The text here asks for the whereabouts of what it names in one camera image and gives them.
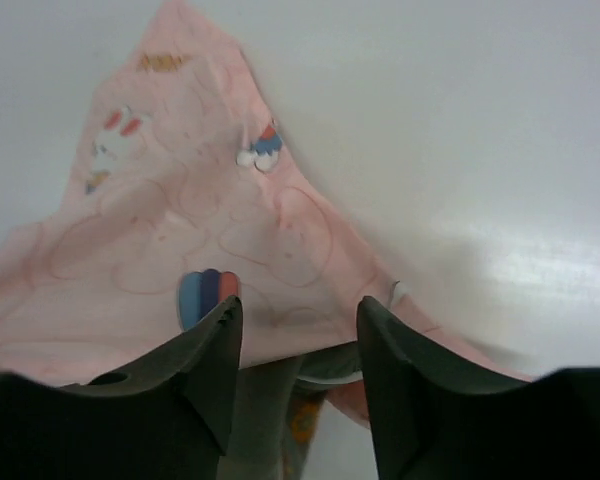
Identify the pink cartoon pillowcase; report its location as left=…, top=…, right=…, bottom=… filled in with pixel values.
left=0, top=0, right=531, bottom=429

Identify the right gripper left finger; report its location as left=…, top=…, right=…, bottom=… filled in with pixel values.
left=0, top=296, right=243, bottom=479

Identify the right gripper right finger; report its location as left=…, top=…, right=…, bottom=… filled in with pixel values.
left=357, top=296, right=600, bottom=479

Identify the grey floral pillow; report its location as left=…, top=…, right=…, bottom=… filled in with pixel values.
left=216, top=342, right=361, bottom=479

